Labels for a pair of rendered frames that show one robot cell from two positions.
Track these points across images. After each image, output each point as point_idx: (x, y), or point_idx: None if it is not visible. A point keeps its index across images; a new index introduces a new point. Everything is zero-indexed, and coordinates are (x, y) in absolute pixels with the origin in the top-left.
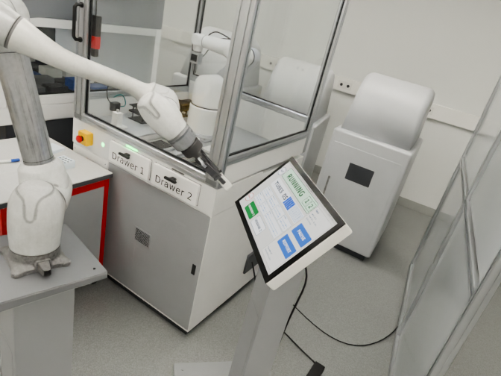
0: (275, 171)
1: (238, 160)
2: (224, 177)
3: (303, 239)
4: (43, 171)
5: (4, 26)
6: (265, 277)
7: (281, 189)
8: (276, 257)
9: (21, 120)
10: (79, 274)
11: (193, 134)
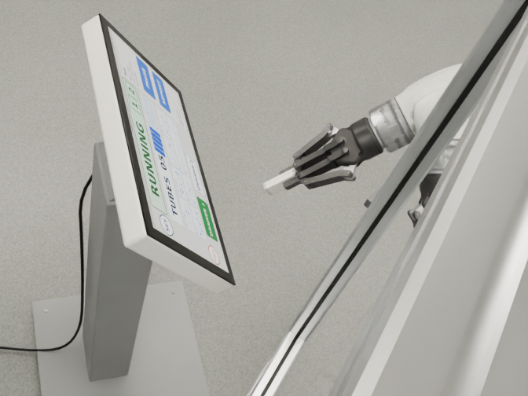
0: (177, 246)
1: (257, 382)
2: (284, 172)
3: (144, 70)
4: None
5: None
6: (181, 96)
7: (166, 185)
8: (171, 97)
9: None
10: None
11: (375, 110)
